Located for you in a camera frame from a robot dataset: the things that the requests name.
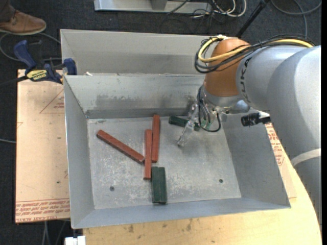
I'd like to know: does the grey metal bin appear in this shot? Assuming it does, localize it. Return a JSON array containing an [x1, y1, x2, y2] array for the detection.
[[60, 29, 291, 230]]

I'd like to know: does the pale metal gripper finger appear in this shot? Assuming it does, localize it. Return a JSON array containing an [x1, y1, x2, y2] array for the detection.
[[188, 104, 199, 123], [177, 121, 195, 147]]

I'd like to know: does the red-brown flat block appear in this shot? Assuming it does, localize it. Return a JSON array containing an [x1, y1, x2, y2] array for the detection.
[[151, 114, 161, 163], [143, 129, 153, 180], [96, 129, 146, 164]]

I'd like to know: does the person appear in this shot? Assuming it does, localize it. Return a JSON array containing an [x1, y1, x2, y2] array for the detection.
[[0, 0, 47, 36]]

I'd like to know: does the black cylinder on white bracket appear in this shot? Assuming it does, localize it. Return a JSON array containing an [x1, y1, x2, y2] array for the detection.
[[241, 112, 271, 127]]

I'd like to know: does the brown cardboard board red print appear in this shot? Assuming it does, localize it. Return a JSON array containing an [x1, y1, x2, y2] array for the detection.
[[15, 69, 298, 224]]

